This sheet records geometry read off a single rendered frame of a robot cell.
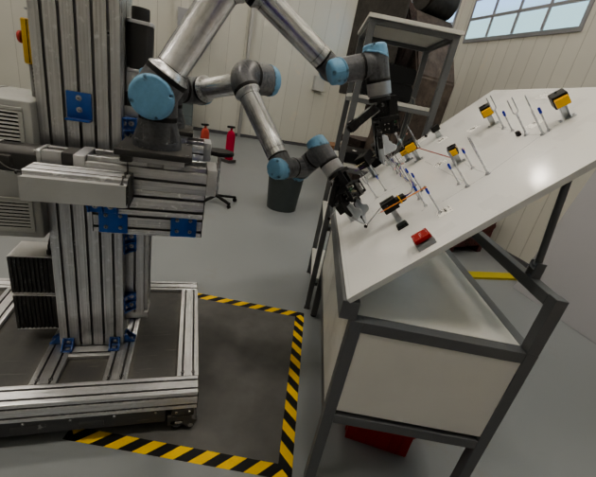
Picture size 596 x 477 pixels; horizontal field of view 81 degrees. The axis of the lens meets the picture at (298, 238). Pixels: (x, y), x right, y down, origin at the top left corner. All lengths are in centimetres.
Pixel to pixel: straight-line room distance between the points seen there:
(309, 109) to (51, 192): 938
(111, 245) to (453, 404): 139
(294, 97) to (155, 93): 915
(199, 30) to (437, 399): 134
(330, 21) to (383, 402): 977
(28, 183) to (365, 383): 117
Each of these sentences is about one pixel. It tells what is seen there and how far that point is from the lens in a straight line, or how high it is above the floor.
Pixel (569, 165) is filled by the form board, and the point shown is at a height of 137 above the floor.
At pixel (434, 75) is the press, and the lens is 488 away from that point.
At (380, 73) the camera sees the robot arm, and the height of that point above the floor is 151.
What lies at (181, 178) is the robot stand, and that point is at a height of 108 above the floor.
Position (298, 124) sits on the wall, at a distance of 1023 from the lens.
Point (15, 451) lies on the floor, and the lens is 186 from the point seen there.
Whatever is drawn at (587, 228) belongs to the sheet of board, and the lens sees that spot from 401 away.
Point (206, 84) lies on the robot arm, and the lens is 171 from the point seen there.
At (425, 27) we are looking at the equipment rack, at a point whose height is 183.
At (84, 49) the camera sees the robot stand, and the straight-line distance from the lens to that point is 142.
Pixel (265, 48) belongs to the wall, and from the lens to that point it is 997.
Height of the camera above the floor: 141
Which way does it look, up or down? 23 degrees down
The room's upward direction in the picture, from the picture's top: 11 degrees clockwise
